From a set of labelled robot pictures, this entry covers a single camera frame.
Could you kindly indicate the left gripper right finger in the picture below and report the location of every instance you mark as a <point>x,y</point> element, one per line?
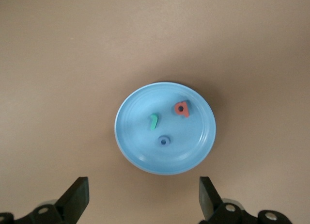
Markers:
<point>209,202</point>

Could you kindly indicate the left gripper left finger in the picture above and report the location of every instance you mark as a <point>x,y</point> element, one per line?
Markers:
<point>75,202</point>

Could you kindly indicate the blue letter o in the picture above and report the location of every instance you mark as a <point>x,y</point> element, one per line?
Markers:
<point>159,141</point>

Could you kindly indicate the reddish letter q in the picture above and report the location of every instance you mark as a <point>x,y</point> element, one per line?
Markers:
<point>186,111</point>

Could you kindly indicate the teal letter l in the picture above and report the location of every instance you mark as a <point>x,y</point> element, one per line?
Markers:
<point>153,123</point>

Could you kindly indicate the blue plate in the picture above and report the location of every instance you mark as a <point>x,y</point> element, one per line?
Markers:
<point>189,141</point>

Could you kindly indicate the brown table cover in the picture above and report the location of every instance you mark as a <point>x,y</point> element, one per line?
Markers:
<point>48,64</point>

